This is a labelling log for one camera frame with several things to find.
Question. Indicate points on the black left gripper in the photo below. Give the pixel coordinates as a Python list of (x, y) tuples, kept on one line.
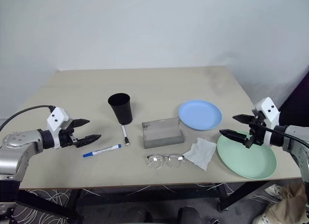
[(66, 138)]

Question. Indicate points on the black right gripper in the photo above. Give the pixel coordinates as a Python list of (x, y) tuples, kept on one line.
[(257, 134)]

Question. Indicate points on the light green plate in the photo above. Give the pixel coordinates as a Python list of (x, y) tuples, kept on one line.
[(243, 161)]

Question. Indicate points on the white marker with black cap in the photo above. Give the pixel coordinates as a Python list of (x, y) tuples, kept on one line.
[(125, 134)]

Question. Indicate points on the white lens cloth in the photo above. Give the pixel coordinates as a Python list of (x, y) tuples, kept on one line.
[(200, 152)]

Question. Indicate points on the clear thin-rimmed glasses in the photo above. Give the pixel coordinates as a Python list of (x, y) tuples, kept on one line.
[(155, 158)]

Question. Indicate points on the grey glasses case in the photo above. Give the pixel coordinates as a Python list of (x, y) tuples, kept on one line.
[(161, 139)]

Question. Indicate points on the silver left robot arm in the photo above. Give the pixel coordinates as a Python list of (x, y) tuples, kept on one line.
[(14, 149)]

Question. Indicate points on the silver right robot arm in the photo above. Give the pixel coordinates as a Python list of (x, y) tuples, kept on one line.
[(297, 137)]

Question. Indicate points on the blue and white pen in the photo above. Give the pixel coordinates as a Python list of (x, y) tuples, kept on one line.
[(101, 150)]

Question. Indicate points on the light blue plate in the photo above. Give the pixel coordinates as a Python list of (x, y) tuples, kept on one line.
[(200, 114)]

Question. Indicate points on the black plastic cup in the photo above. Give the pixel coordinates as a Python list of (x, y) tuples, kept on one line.
[(123, 110)]

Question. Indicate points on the dark purple panel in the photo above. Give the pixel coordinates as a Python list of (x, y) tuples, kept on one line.
[(298, 98)]

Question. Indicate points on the white sneaker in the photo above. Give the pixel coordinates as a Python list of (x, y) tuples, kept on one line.
[(262, 219), (274, 191)]

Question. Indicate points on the brown trouser leg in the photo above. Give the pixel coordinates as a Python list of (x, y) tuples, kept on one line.
[(289, 202)]

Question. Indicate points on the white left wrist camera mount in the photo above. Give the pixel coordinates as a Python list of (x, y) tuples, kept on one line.
[(56, 117)]

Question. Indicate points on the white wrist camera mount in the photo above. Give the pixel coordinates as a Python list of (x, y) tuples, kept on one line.
[(56, 117), (269, 108)]

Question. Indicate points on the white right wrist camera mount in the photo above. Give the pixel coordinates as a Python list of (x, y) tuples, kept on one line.
[(269, 108)]

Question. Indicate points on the black metal table frame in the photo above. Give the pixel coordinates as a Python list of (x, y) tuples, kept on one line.
[(227, 197)]

